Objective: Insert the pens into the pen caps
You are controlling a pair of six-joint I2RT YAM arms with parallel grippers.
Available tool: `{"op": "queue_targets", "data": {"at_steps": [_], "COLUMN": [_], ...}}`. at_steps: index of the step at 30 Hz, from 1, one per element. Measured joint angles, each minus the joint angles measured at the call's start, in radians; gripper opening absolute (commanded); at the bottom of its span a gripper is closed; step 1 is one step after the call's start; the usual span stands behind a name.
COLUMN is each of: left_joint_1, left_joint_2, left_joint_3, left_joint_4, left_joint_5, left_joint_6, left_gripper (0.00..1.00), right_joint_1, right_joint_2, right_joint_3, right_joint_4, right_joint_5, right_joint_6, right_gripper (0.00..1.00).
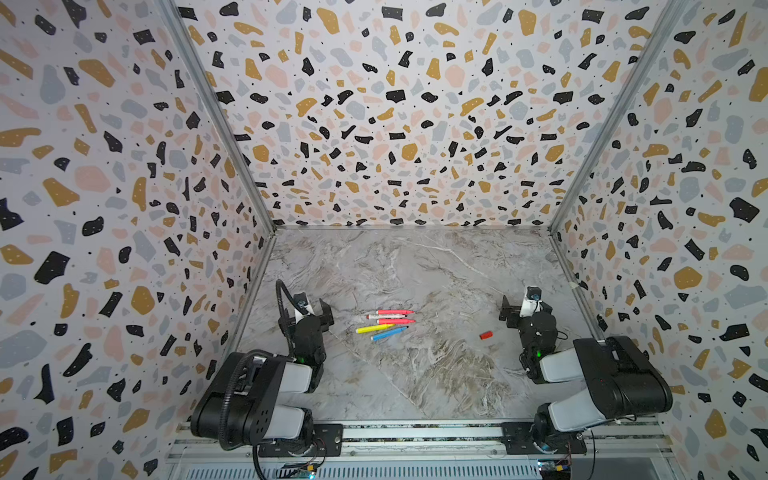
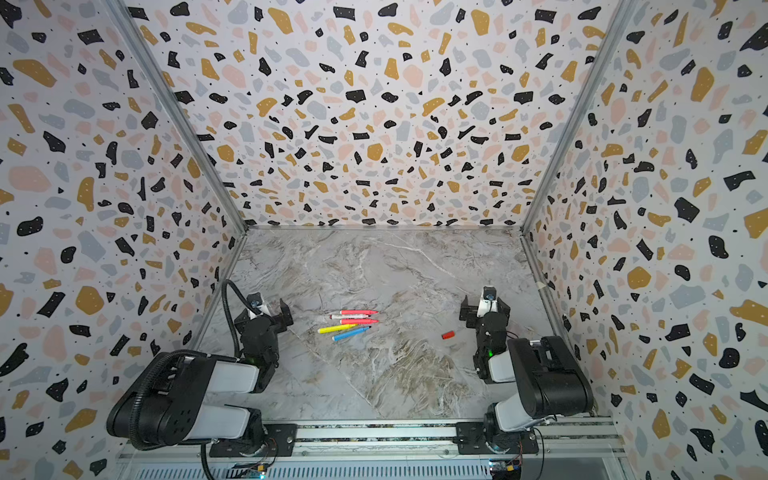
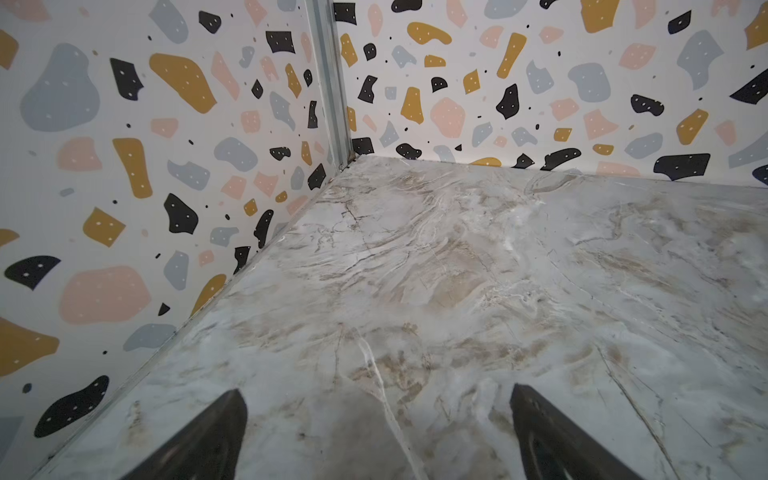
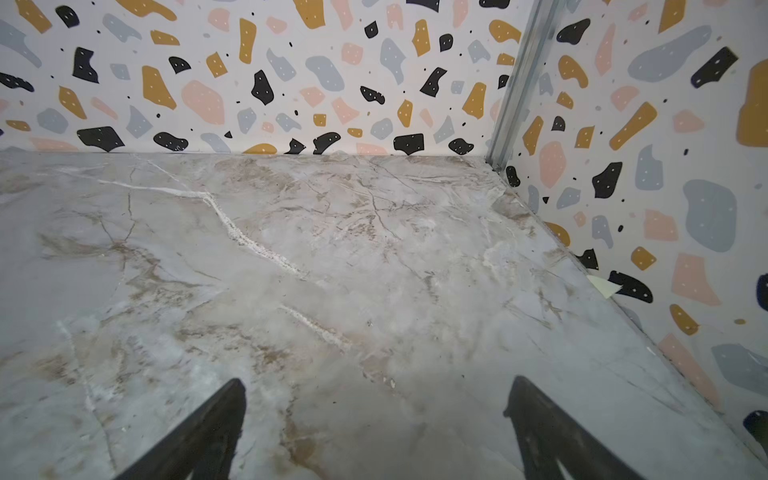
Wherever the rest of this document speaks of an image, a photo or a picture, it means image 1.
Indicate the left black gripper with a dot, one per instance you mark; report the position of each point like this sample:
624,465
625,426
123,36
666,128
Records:
314,321

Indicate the yellow highlighter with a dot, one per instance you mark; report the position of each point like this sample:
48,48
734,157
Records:
374,328

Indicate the blue highlighter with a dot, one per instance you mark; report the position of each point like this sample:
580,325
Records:
388,333

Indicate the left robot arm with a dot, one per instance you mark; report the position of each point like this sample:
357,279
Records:
240,407

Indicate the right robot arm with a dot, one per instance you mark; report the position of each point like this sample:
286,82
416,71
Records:
619,381

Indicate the pink highlighter far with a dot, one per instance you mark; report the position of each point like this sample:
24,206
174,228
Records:
396,314

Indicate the pink highlighter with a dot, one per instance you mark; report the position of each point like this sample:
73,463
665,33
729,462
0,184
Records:
396,314
395,321

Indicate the pink highlighter near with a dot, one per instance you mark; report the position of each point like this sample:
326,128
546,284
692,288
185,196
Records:
395,321

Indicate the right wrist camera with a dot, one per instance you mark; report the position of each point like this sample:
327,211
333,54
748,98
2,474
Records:
532,302

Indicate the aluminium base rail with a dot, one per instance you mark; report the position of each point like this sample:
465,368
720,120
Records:
438,449

